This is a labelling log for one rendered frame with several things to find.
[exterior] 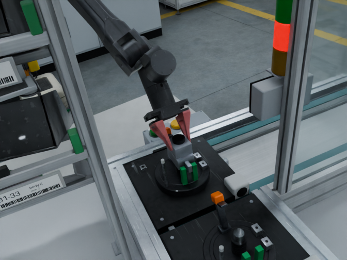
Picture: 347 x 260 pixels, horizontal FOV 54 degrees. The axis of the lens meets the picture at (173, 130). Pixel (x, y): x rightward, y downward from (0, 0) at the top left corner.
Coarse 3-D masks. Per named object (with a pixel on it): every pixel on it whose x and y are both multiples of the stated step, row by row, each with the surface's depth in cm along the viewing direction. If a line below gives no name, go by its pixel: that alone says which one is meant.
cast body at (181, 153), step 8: (176, 136) 80; (184, 136) 80; (176, 144) 79; (184, 144) 79; (168, 152) 84; (176, 152) 78; (184, 152) 79; (192, 152) 81; (176, 160) 80; (184, 160) 80; (192, 160) 81
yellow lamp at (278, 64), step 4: (276, 52) 63; (280, 52) 62; (284, 52) 62; (272, 56) 65; (276, 56) 63; (280, 56) 62; (284, 56) 62; (272, 60) 65; (276, 60) 63; (280, 60) 63; (284, 60) 62; (272, 64) 65; (276, 64) 64; (280, 64) 63; (284, 64) 63; (272, 68) 65; (276, 68) 64; (280, 68) 64; (284, 68) 63; (276, 72) 65; (280, 72) 64; (284, 72) 64
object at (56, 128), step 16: (48, 96) 49; (0, 112) 44; (16, 112) 45; (32, 112) 45; (48, 112) 46; (64, 112) 60; (0, 128) 45; (16, 128) 45; (32, 128) 46; (48, 128) 46; (64, 128) 56; (0, 144) 45; (16, 144) 46; (32, 144) 46; (48, 144) 46; (0, 160) 46
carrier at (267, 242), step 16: (224, 208) 77; (240, 208) 77; (256, 208) 77; (192, 224) 75; (208, 224) 74; (240, 224) 71; (256, 224) 69; (272, 224) 73; (176, 240) 72; (192, 240) 72; (208, 240) 69; (224, 240) 69; (240, 240) 64; (256, 240) 68; (272, 240) 70; (288, 240) 69; (176, 256) 69; (192, 256) 69; (208, 256) 66; (224, 256) 66; (240, 256) 65; (256, 256) 62; (272, 256) 65; (288, 256) 67; (304, 256) 66
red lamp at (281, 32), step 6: (276, 24) 60; (282, 24) 59; (288, 24) 58; (276, 30) 61; (282, 30) 59; (288, 30) 59; (276, 36) 61; (282, 36) 60; (288, 36) 60; (276, 42) 62; (282, 42) 61; (288, 42) 60; (276, 48) 62; (282, 48) 61
